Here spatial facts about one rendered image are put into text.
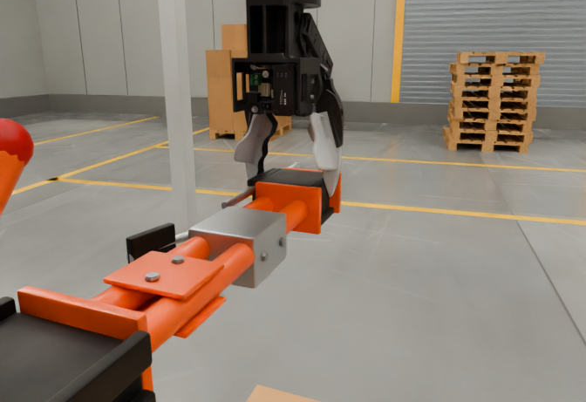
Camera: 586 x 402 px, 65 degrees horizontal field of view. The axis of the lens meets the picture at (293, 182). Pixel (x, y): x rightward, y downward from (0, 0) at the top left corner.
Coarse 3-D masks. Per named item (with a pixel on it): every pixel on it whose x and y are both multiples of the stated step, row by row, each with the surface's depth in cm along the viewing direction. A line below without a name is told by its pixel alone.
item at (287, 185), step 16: (272, 176) 52; (288, 176) 52; (304, 176) 52; (320, 176) 52; (256, 192) 49; (272, 192) 49; (288, 192) 48; (304, 192) 47; (320, 192) 47; (336, 192) 54; (320, 208) 47; (336, 208) 55; (304, 224) 48; (320, 224) 48
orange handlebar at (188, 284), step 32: (288, 224) 43; (160, 256) 33; (192, 256) 35; (224, 256) 34; (128, 288) 29; (160, 288) 28; (192, 288) 28; (224, 288) 32; (160, 320) 26; (192, 320) 29
